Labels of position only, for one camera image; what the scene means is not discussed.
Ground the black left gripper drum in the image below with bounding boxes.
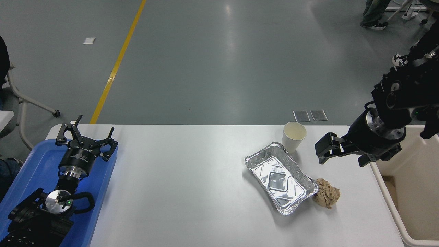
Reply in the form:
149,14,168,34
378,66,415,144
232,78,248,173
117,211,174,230
58,137,103,174

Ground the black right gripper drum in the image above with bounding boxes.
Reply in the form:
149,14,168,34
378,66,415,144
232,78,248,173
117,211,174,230
342,111,402,168

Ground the white paper cup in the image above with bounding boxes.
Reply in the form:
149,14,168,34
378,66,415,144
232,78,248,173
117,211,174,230
282,122,307,154

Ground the crumpled tan paper ball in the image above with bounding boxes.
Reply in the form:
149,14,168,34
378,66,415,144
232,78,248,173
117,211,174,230
313,178,341,209

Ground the blue plastic tray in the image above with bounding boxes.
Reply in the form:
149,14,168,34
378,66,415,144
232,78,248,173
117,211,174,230
0,138,118,247

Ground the silver foil tray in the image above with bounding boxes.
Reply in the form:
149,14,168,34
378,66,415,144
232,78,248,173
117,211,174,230
244,142,319,216

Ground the grey wheeled chair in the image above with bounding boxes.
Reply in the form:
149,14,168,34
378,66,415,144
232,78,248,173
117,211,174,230
0,63,61,151

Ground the large pale bin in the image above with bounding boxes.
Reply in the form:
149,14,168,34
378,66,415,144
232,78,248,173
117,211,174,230
370,124,439,247

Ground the seated person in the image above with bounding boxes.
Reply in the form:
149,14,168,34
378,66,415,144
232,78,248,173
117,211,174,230
0,36,24,203

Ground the person with white shoe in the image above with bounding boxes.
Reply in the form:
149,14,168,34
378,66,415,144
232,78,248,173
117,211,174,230
392,21,439,67

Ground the standing person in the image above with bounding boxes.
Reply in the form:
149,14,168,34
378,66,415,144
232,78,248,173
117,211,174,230
360,0,391,31

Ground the white chair base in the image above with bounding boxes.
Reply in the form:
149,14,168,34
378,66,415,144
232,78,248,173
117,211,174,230
384,0,439,24

